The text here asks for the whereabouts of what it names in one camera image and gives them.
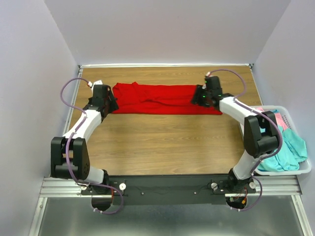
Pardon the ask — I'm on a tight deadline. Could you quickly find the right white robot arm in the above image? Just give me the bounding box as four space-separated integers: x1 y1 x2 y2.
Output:
191 75 283 193

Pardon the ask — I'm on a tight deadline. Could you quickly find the aluminium frame rail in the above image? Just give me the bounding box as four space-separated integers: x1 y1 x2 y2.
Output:
39 176 302 198

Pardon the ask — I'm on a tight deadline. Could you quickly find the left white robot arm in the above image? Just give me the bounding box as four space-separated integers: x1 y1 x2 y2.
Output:
51 80 119 194

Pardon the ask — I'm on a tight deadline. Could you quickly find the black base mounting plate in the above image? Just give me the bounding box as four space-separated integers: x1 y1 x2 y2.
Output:
81 174 256 207

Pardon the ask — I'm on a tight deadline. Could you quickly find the white plastic laundry basket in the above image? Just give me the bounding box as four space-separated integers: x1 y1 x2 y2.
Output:
238 105 312 176

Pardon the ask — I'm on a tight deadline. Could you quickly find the red t shirt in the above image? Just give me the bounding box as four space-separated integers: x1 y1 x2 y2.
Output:
113 82 222 115

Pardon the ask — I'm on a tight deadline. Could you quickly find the pink t shirt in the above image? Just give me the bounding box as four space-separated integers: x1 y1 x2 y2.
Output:
256 105 288 133

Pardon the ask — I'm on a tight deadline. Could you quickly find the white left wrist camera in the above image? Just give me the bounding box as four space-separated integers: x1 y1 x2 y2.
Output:
87 80 103 88

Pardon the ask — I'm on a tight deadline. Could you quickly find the turquoise t shirt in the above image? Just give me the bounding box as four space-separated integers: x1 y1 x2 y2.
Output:
257 128 308 172

